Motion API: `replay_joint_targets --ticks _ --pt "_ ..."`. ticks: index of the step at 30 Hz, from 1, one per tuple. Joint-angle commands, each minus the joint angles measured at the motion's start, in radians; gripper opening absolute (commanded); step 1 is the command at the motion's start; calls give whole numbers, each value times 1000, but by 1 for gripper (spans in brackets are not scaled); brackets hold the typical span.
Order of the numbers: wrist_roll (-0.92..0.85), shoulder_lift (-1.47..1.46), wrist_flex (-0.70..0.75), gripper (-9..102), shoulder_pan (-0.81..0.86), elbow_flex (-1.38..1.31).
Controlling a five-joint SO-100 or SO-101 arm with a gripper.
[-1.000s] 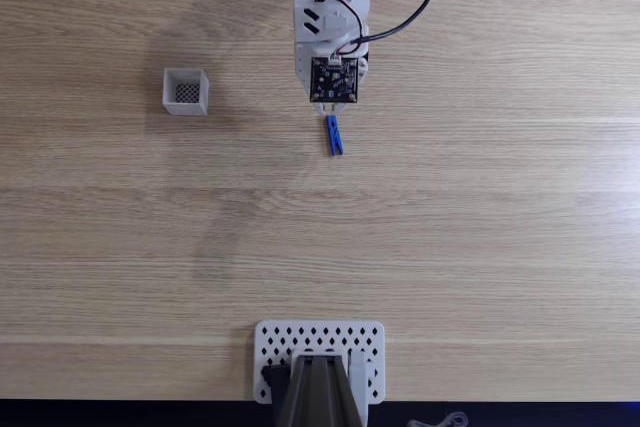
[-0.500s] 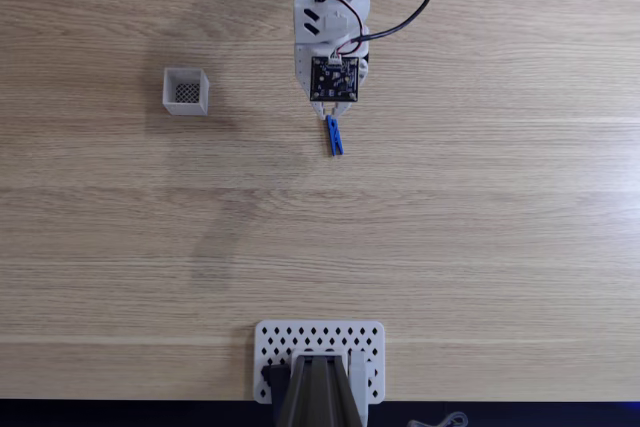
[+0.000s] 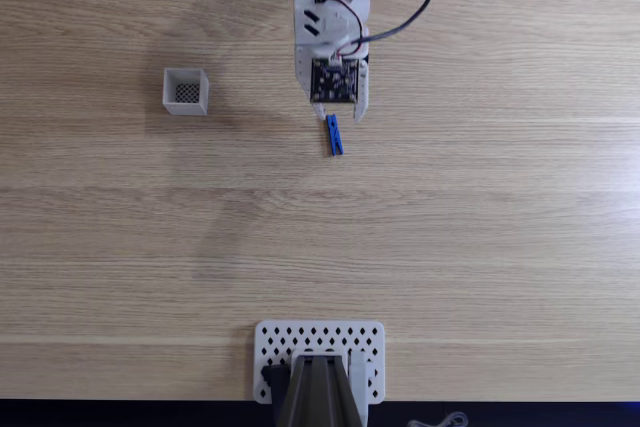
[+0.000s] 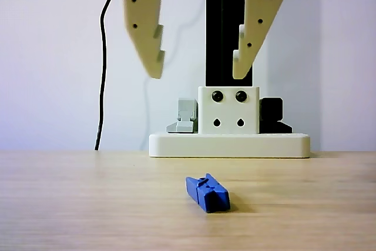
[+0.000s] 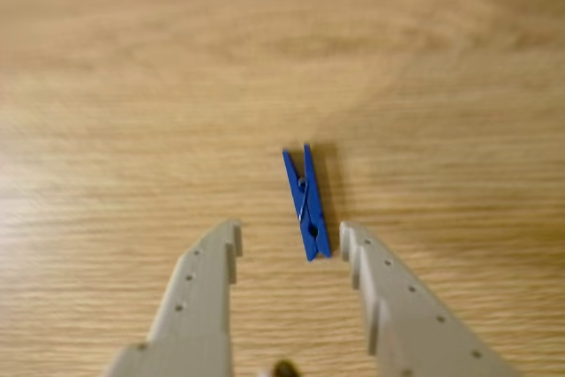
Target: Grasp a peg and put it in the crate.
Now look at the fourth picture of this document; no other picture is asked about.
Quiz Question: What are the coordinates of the white perforated stand base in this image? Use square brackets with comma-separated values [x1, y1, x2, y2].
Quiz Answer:
[148, 132, 311, 159]

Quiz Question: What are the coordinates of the white post socket block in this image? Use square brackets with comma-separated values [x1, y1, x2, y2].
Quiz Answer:
[197, 85, 261, 135]

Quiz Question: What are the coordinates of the blue plastic peg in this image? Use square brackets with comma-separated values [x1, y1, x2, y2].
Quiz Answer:
[185, 173, 230, 214]

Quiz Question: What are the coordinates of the black hanging cable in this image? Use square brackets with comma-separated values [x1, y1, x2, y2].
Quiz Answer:
[93, 0, 120, 152]

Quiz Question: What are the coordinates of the grey corner bracket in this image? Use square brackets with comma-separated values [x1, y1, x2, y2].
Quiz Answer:
[166, 97, 199, 134]

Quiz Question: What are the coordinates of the black aluminium extrusion post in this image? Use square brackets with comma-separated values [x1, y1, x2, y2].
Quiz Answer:
[205, 0, 254, 88]

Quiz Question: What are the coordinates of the black corner bracket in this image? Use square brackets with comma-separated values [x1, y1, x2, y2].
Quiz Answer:
[259, 96, 293, 134]

